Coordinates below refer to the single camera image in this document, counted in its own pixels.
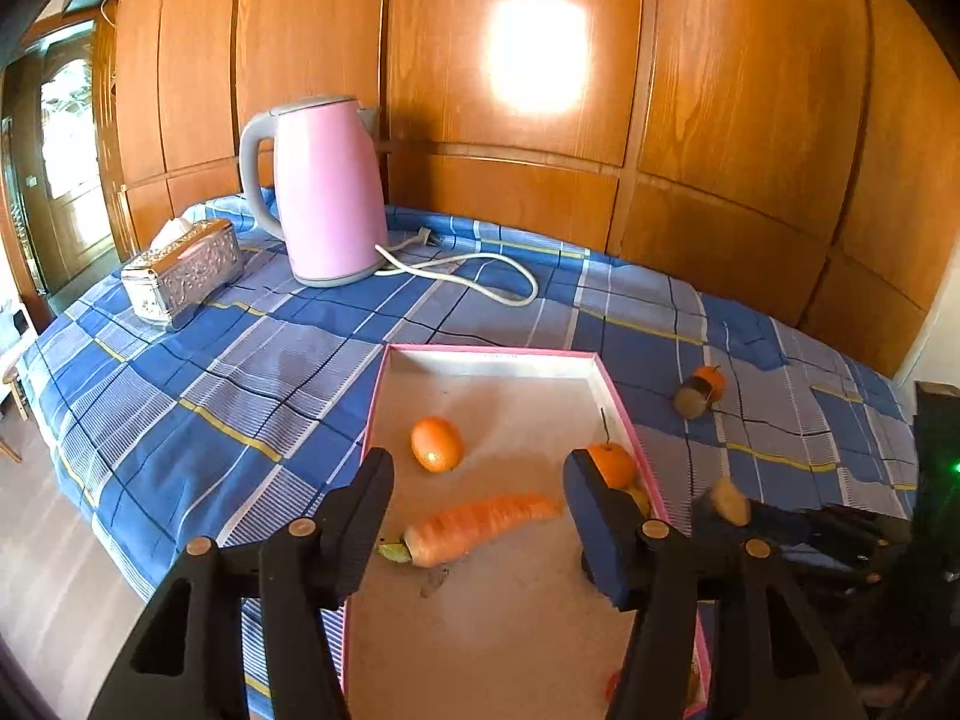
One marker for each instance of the silver ornate tissue box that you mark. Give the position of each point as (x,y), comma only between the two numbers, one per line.
(166,285)

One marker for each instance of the red tomato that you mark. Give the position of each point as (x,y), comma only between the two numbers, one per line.
(611,686)

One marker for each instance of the yellow green fruit in tray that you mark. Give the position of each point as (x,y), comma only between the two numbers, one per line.
(639,495)

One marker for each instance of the wooden headboard panel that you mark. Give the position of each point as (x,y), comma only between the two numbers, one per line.
(799,156)

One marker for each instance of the blue plaid bed cover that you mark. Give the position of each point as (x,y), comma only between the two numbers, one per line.
(246,416)

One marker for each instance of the pink electric kettle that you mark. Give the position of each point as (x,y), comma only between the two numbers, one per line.
(310,177)

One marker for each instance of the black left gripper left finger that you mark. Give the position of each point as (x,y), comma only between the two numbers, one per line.
(183,658)

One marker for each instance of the eggplant chunk pale cut face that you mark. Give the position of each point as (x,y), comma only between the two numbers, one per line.
(729,503)

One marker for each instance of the orange tangerine fruit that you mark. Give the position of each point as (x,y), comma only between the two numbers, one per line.
(437,444)

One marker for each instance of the wooden door with window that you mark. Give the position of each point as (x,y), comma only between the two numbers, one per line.
(51,168)

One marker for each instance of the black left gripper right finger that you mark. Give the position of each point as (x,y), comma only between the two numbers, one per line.
(772,657)

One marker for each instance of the orange with stem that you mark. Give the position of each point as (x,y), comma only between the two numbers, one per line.
(710,383)

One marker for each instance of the orange carrot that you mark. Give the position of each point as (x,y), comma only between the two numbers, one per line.
(449,535)

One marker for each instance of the pink rimmed white tray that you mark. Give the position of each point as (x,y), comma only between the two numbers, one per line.
(513,628)

